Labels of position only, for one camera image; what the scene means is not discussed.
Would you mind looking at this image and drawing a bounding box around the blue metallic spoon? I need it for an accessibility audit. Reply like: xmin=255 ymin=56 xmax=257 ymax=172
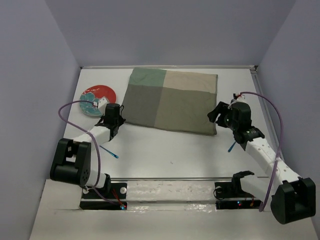
xmin=227 ymin=141 xmax=237 ymax=153

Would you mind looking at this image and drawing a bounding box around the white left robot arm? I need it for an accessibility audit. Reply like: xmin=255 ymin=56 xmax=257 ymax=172
xmin=50 ymin=103 xmax=126 ymax=198

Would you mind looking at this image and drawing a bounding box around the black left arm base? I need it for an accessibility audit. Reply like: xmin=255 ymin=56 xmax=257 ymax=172
xmin=79 ymin=182 xmax=128 ymax=211

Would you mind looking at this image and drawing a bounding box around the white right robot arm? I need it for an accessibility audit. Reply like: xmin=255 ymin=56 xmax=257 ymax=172
xmin=207 ymin=100 xmax=316 ymax=225

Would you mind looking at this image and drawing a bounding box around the blue metallic fork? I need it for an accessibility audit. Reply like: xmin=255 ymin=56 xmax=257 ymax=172
xmin=99 ymin=145 xmax=119 ymax=159

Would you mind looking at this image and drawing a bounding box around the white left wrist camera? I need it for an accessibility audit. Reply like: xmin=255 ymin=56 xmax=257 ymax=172
xmin=97 ymin=97 xmax=109 ymax=113

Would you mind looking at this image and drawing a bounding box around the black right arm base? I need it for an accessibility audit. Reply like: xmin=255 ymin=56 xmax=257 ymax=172
xmin=213 ymin=170 xmax=261 ymax=210

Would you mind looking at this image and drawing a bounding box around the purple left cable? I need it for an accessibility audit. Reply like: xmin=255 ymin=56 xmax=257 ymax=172
xmin=58 ymin=100 xmax=123 ymax=208

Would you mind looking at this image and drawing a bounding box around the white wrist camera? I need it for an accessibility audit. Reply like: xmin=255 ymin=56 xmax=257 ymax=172
xmin=231 ymin=93 xmax=246 ymax=104
xmin=97 ymin=97 xmax=109 ymax=113

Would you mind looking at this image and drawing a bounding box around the green beige patchwork cloth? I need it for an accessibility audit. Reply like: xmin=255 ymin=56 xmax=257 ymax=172
xmin=122 ymin=67 xmax=218 ymax=136

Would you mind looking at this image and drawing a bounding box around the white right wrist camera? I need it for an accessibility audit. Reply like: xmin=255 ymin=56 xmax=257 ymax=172
xmin=231 ymin=93 xmax=246 ymax=104

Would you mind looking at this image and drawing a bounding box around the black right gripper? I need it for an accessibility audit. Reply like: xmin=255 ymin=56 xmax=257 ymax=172
xmin=206 ymin=101 xmax=238 ymax=131

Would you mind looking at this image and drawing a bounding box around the red floral plate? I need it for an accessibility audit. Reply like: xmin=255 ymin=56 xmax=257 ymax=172
xmin=79 ymin=85 xmax=117 ymax=117

